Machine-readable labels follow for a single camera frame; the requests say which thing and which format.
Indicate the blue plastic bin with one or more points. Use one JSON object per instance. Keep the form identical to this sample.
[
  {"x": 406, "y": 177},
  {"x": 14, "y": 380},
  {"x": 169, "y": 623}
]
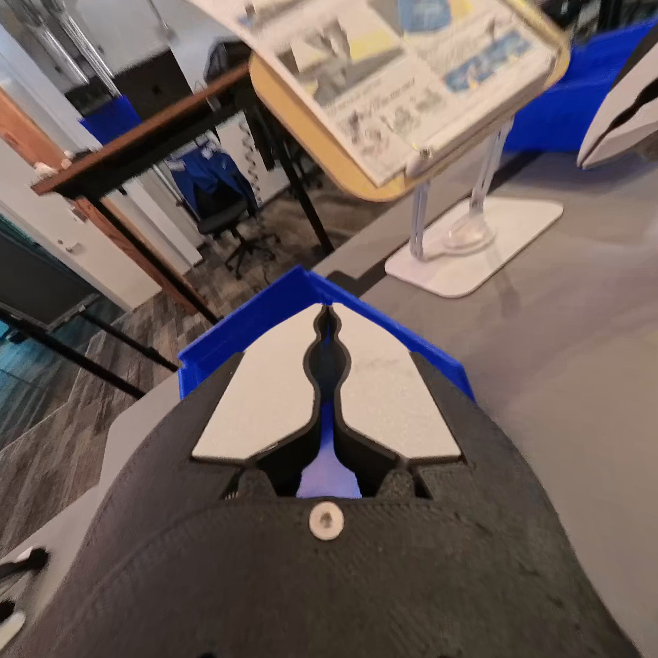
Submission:
[
  {"x": 246, "y": 324},
  {"x": 555, "y": 113},
  {"x": 110, "y": 121}
]

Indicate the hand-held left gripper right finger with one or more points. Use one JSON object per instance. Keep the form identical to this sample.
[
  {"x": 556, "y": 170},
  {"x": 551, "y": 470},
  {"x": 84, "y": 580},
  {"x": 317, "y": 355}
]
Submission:
[{"x": 390, "y": 401}]

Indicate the grey desk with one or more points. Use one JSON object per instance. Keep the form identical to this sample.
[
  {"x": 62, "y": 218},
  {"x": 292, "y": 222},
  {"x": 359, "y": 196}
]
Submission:
[{"x": 565, "y": 334}]

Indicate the black and white object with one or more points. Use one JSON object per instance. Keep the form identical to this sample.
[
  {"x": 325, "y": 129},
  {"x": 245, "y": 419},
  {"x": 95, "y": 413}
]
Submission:
[
  {"x": 23, "y": 563},
  {"x": 10, "y": 619}
]

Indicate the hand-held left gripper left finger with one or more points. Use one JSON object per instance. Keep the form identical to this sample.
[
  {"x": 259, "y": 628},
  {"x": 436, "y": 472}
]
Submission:
[{"x": 257, "y": 406}]

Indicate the black office chair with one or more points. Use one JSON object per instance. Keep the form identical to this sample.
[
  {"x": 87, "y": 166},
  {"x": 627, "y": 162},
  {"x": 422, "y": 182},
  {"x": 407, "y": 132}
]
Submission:
[{"x": 221, "y": 205}]

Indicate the wooden table with black frame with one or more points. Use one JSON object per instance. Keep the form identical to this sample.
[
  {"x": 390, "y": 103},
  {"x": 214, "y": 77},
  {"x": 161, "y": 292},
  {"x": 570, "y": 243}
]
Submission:
[{"x": 144, "y": 123}]

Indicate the printed instruction sheet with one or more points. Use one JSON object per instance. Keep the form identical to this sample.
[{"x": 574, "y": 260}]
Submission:
[{"x": 390, "y": 77}]

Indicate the black metal frame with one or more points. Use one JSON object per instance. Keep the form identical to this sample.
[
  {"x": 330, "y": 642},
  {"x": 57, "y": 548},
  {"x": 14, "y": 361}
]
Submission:
[{"x": 77, "y": 354}]

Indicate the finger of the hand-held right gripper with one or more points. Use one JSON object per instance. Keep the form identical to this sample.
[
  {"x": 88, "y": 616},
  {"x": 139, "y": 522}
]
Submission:
[
  {"x": 627, "y": 136},
  {"x": 624, "y": 82}
]

